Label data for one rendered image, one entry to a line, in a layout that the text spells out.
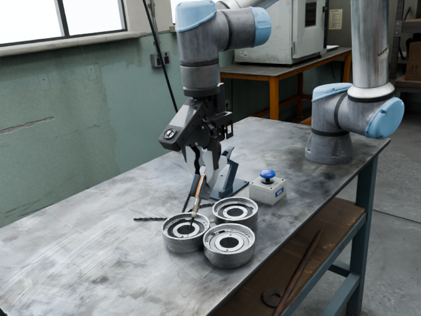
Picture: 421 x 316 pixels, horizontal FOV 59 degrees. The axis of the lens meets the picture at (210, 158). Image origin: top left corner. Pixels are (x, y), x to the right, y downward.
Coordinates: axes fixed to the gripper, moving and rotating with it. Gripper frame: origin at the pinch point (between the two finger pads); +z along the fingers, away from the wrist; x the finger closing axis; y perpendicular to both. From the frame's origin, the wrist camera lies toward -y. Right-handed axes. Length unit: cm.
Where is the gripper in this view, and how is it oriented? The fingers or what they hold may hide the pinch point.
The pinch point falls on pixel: (202, 182)
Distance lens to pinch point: 78.7
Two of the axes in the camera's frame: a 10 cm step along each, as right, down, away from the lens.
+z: 0.7, 9.2, 3.8
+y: 6.1, -3.5, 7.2
